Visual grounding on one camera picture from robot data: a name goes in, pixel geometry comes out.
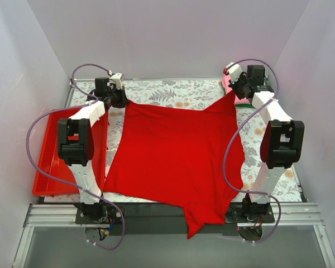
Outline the red t shirt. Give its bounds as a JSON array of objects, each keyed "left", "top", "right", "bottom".
[{"left": 103, "top": 93, "right": 245, "bottom": 238}]

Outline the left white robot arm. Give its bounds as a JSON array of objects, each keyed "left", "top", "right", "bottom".
[{"left": 58, "top": 73, "right": 128, "bottom": 223}]

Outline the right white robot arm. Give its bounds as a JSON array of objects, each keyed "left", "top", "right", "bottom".
[{"left": 224, "top": 63, "right": 305, "bottom": 222}]

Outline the pink folded t shirt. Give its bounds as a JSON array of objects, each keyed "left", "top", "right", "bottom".
[{"left": 222, "top": 74, "right": 233, "bottom": 94}]

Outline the green folded t shirt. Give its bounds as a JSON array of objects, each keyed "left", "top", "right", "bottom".
[{"left": 234, "top": 76, "right": 270, "bottom": 108}]

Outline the floral patterned table mat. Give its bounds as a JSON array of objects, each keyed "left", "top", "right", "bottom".
[{"left": 64, "top": 79, "right": 304, "bottom": 203}]

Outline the red plastic tray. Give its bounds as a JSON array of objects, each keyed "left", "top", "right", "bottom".
[{"left": 32, "top": 108, "right": 109, "bottom": 196}]

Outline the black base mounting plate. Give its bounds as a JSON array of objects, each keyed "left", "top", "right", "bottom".
[{"left": 74, "top": 201, "right": 275, "bottom": 239}]

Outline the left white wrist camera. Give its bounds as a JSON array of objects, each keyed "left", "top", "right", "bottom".
[{"left": 109, "top": 73, "right": 123, "bottom": 90}]

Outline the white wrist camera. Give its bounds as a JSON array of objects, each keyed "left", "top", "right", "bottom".
[
  {"left": 223, "top": 62, "right": 242, "bottom": 84},
  {"left": 109, "top": 73, "right": 123, "bottom": 90}
]

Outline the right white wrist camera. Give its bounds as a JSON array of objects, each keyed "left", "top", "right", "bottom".
[{"left": 223, "top": 62, "right": 242, "bottom": 84}]

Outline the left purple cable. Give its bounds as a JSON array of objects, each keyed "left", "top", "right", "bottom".
[{"left": 27, "top": 63, "right": 126, "bottom": 251}]

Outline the purple cable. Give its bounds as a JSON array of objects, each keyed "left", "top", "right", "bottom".
[
  {"left": 27, "top": 63, "right": 126, "bottom": 251},
  {"left": 222, "top": 58, "right": 282, "bottom": 244}
]

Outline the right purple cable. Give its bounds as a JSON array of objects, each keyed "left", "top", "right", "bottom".
[{"left": 222, "top": 58, "right": 282, "bottom": 244}]

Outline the aluminium frame rail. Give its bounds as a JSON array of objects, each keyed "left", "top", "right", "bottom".
[{"left": 13, "top": 203, "right": 335, "bottom": 267}]

